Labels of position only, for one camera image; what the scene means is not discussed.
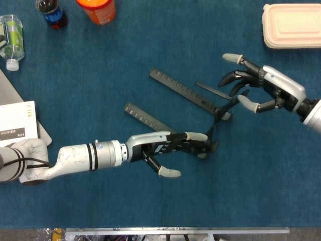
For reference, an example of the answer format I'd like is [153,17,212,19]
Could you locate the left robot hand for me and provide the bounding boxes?
[124,131,213,178]

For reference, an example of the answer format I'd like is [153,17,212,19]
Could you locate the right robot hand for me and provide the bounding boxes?
[217,53,307,114]

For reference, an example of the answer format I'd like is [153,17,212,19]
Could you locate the black folding laptop stand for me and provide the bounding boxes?
[124,67,249,160]

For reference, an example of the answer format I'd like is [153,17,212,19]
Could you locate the grey closed laptop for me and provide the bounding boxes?
[0,69,53,148]

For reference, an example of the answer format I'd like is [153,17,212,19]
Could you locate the teal fabric table cover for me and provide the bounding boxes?
[0,0,321,229]

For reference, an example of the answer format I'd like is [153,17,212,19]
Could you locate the cream lidded food container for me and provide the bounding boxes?
[262,3,321,50]

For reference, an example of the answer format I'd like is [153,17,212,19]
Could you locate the yellow object on floor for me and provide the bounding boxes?
[51,228,65,241]

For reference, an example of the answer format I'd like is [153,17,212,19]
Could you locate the white product box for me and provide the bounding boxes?
[0,100,40,147]

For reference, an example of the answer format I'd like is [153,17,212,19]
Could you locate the crinkled clear plastic bag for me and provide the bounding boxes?
[35,227,53,241]

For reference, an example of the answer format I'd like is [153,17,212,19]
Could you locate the red cylindrical canister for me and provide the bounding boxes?
[75,0,117,26]

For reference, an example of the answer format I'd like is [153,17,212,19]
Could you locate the cola bottle blue label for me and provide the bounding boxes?
[35,0,69,30]

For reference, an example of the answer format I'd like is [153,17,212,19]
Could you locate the clear water bottle green label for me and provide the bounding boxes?
[0,14,26,72]

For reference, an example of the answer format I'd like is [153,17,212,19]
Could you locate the aluminium frame rail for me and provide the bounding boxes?
[65,227,290,241]

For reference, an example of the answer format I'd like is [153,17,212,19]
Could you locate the tangled cables under frame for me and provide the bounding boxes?
[100,234,151,241]

